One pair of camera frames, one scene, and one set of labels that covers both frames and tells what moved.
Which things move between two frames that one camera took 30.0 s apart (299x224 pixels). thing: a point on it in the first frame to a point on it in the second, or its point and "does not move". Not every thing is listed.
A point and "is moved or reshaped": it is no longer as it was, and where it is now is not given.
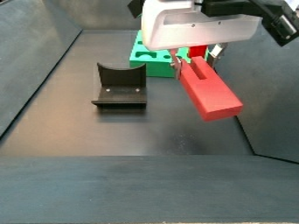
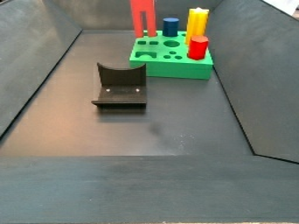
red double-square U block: (210, 94) is moved or reshaped
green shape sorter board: (157, 59) does not move
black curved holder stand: (122, 88) does not move
